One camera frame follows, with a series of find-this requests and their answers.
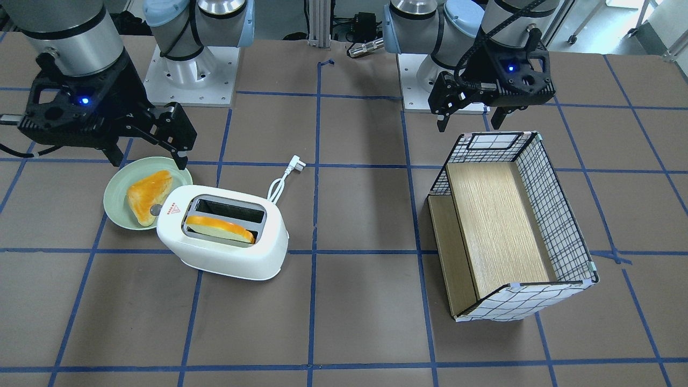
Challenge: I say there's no wire basket with wooden shelf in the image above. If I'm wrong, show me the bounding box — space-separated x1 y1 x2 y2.
427 132 599 323

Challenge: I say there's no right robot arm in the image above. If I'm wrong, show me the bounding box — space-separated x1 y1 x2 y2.
2 1 255 170

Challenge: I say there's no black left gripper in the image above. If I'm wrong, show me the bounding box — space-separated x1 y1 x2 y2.
428 38 557 133

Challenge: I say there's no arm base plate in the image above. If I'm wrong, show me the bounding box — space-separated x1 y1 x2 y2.
144 47 241 108
397 52 492 114

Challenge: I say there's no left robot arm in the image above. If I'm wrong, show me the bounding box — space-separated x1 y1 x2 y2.
382 1 560 132

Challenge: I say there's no bread slice on plate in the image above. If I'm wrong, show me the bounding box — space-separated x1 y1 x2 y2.
127 170 174 226

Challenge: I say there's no white two-slot toaster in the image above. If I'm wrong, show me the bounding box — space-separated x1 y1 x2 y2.
156 185 289 280

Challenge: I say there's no aluminium frame post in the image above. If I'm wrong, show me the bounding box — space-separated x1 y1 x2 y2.
304 1 334 51

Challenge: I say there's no light green plate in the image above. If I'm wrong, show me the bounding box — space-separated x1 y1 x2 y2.
103 156 192 231

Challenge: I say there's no white toaster power cord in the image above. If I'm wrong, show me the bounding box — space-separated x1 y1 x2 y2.
266 155 305 204

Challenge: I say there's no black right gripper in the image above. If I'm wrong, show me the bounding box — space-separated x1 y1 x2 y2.
18 51 197 170

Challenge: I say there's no bread slice in toaster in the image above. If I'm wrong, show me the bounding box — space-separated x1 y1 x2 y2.
186 216 256 244

